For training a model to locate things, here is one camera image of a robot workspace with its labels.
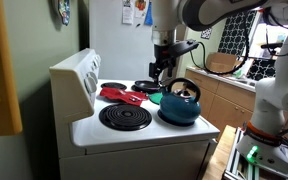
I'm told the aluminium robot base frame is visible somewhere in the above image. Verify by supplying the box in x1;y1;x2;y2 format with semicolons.
223;126;288;180

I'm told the white refrigerator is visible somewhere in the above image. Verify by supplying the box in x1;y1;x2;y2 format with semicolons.
89;0;174;83

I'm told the blue kettle with black handle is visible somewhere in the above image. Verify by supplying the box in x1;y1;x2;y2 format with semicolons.
158;77;202;126

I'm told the white paper note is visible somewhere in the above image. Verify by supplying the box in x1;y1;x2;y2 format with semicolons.
122;0;135;25

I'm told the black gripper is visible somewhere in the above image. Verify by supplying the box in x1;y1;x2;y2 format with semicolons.
148;44;178;84

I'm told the round green mat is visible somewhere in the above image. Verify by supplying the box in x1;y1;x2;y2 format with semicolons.
147;91;165;106

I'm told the white stove knob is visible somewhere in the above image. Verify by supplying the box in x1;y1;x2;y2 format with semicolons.
83;75;98;94

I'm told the white paper with picture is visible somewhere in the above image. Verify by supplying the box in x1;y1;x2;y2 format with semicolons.
133;0;148;19

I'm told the colourful decorative wall plate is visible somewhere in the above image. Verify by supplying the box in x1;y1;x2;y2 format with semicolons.
57;0;71;26

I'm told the white electric stove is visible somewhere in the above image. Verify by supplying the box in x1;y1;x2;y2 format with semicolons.
48;48;221;180

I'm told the tall black patterned curtain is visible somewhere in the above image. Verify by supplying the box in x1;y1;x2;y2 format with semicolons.
217;9;258;56

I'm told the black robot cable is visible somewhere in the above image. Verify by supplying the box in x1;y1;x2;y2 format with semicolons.
188;36;252;76

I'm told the black camera on stand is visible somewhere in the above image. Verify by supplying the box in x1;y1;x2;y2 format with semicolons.
260;41;285;56

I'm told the wooden kitchen cabinet counter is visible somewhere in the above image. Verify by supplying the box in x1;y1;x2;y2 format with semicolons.
184;66;262;134

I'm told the red oven mitt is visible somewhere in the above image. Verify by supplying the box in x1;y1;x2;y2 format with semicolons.
99;86;149;107

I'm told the short black patterned curtain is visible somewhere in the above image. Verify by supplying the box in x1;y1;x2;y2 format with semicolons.
246;58;278;82

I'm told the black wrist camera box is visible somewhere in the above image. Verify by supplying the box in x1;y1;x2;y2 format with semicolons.
168;39;200;57

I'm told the blue paper sheet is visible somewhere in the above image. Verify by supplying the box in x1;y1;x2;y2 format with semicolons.
144;0;154;27

